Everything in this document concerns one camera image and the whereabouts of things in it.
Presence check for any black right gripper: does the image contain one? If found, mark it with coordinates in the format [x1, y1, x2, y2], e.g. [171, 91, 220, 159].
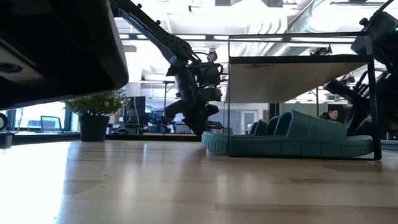
[323, 70, 385, 138]

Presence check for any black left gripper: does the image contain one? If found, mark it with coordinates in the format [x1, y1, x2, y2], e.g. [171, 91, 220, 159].
[164, 65, 224, 138]

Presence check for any wooden shelf black metal frame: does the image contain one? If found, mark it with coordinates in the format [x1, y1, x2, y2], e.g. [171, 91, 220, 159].
[226, 30, 382, 161]

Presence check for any person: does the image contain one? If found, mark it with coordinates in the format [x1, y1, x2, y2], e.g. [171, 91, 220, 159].
[319, 108, 341, 123]

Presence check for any black computer monitor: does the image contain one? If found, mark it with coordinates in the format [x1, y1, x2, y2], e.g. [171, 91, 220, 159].
[125, 95, 146, 118]

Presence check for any long ceiling light bar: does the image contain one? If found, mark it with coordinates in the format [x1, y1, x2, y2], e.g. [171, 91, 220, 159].
[119, 32, 355, 43]

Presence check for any potted plant black pot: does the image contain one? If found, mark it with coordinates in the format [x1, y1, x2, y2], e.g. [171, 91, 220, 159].
[62, 90, 131, 142]

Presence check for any laptop screen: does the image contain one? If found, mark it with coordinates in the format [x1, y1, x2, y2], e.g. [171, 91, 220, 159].
[40, 115, 63, 133]

